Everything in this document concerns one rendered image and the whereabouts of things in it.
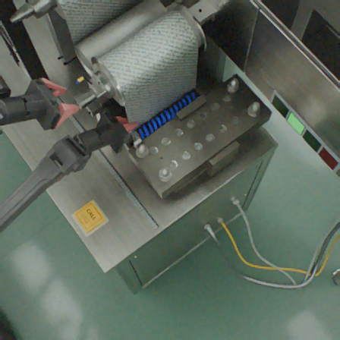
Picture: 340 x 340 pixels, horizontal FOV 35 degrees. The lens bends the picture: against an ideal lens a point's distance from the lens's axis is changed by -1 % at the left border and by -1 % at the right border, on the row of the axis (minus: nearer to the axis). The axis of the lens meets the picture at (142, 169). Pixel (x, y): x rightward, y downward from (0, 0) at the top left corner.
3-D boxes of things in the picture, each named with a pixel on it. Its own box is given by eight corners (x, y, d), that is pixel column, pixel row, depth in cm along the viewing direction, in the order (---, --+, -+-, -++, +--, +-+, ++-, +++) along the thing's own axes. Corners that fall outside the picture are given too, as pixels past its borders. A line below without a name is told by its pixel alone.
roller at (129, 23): (77, 61, 156) (70, 37, 145) (149, 13, 160) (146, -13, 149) (102, 89, 153) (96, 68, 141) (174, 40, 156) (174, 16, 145)
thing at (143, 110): (130, 133, 159) (124, 106, 142) (194, 89, 163) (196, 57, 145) (131, 135, 159) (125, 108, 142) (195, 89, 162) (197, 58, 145)
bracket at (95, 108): (92, 133, 172) (75, 89, 143) (108, 121, 173) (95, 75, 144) (101, 145, 171) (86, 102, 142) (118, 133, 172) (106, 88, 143)
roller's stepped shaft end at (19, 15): (9, 20, 138) (5, 13, 135) (29, 7, 139) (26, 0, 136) (16, 28, 137) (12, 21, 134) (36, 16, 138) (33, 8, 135)
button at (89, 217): (73, 215, 164) (72, 213, 162) (92, 202, 165) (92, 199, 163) (87, 234, 162) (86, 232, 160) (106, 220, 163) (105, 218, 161)
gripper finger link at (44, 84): (70, 114, 131) (39, 121, 124) (55, 93, 133) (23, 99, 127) (82, 95, 127) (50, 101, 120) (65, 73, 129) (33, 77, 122)
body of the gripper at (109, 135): (121, 152, 151) (101, 161, 146) (100, 125, 154) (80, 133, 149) (130, 137, 146) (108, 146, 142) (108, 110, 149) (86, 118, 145)
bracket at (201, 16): (187, 13, 141) (187, 7, 139) (204, 1, 142) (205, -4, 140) (199, 26, 139) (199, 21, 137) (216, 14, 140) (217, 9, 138)
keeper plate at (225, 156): (206, 172, 165) (208, 159, 154) (232, 153, 166) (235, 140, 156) (211, 178, 164) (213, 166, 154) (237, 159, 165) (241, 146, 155)
